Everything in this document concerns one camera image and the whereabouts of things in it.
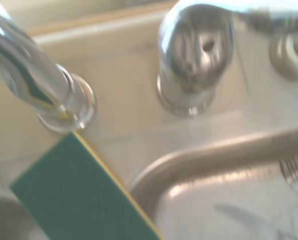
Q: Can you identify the metal fork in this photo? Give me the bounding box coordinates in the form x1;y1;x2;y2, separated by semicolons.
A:
278;154;298;186

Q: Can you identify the chrome gooseneck faucet spout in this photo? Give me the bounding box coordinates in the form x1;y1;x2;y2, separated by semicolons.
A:
0;0;98;134

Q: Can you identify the chrome sink hole cap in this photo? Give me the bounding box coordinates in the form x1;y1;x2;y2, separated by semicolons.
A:
268;29;298;83

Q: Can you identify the green and yellow sponge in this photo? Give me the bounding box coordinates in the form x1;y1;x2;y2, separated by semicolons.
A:
9;130;165;240

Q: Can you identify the stainless steel double sink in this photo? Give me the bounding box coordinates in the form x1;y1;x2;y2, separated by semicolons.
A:
0;0;298;240

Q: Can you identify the chrome faucet handle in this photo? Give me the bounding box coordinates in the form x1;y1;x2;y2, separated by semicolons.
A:
155;0;298;118

